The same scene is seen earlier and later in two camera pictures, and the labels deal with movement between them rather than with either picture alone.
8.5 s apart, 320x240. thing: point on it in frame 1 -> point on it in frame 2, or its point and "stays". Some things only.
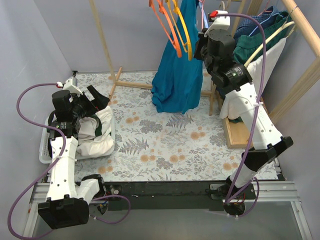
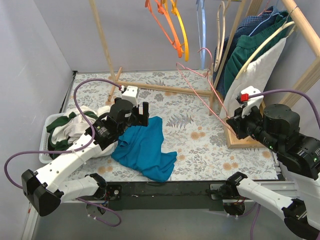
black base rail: [180, 196] stays
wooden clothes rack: [235, 134] stays
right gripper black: [199, 46] -> [238, 127]
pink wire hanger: [202, 2] -> [196, 95]
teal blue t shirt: [177, 85] -> [139, 147]
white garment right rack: [230, 108] stays
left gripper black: [87, 104] -> [139, 117]
